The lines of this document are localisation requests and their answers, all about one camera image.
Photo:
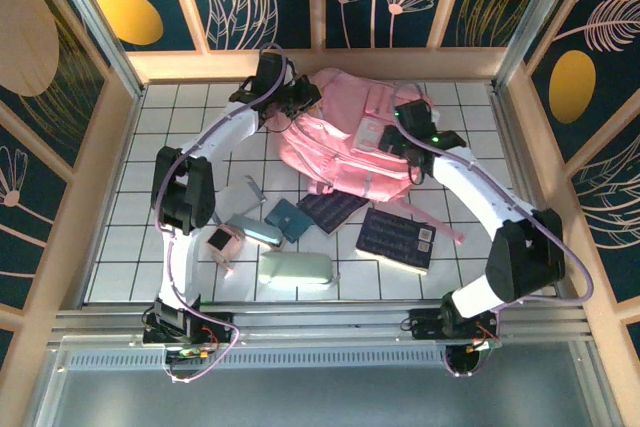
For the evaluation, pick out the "pink student backpack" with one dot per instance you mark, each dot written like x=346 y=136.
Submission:
x=340 y=147

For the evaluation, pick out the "dark blue patterned book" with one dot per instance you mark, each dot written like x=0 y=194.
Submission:
x=395 y=239
x=327 y=209

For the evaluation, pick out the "teal snap wallet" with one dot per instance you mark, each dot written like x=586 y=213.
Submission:
x=287 y=219

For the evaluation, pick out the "light blue pencil case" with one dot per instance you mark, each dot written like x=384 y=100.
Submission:
x=257 y=232

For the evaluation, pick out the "small pink box device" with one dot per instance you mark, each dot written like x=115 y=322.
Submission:
x=224 y=242

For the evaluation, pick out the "mint green pencil case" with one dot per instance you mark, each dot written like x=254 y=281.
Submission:
x=295 y=269

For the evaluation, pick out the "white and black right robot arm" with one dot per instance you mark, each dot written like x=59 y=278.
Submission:
x=480 y=187

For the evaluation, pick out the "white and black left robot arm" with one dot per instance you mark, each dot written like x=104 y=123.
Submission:
x=225 y=134

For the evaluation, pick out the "perforated metal strip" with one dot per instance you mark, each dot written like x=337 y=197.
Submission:
x=300 y=359

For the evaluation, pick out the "grey metal panel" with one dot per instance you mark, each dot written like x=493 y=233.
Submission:
x=300 y=397

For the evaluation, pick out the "aluminium side rail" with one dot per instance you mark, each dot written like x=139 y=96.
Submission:
x=515 y=172

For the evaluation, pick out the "aluminium corner post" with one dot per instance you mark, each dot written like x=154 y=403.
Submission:
x=101 y=32
x=535 y=17

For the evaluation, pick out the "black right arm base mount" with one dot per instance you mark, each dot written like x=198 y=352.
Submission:
x=430 y=327

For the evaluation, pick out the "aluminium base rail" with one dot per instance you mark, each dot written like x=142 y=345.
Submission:
x=325 y=327

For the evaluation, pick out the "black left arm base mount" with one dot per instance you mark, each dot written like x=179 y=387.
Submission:
x=160 y=329

